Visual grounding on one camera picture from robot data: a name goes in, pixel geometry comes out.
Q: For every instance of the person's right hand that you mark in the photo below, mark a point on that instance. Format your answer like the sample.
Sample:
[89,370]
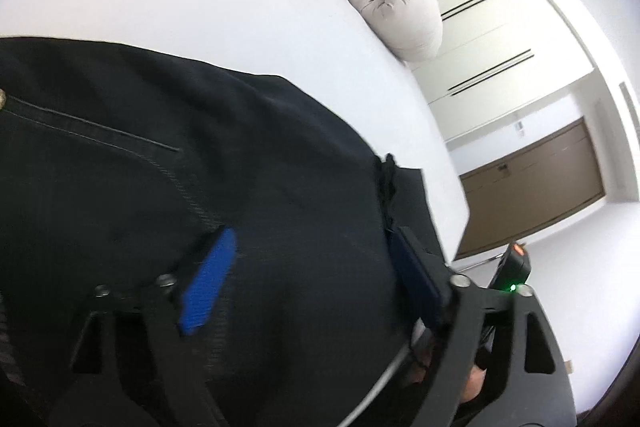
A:
[472,384]

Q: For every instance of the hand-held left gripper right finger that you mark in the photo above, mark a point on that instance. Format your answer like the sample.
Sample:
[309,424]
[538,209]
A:
[417,277]

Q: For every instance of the white wardrobe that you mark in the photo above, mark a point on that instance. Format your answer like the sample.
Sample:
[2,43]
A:
[500,47]

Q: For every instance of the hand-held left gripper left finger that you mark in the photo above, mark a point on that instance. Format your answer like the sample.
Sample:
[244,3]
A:
[207,282]

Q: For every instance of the brown wooden door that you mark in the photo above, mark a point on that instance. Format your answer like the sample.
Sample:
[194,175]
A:
[535,187]

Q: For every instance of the black denim pants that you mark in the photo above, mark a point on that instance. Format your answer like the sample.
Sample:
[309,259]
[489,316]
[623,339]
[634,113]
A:
[150,207]

